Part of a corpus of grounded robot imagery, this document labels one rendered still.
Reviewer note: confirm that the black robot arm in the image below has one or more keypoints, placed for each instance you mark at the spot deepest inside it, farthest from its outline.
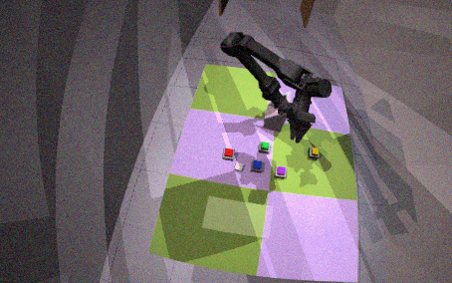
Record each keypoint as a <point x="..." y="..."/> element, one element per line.
<point x="290" y="73"/>

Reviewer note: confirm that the red button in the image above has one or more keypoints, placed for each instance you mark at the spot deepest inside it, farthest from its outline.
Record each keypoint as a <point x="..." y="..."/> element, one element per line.
<point x="228" y="154"/>

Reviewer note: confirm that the green button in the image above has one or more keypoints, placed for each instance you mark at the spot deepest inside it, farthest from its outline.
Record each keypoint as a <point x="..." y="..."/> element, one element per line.
<point x="264" y="147"/>

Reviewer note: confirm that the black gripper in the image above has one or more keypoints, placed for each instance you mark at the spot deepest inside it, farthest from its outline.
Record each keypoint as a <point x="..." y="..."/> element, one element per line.
<point x="300" y="121"/>

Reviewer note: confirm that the blue button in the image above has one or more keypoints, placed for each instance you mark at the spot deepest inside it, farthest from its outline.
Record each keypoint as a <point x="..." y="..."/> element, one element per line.
<point x="256" y="166"/>

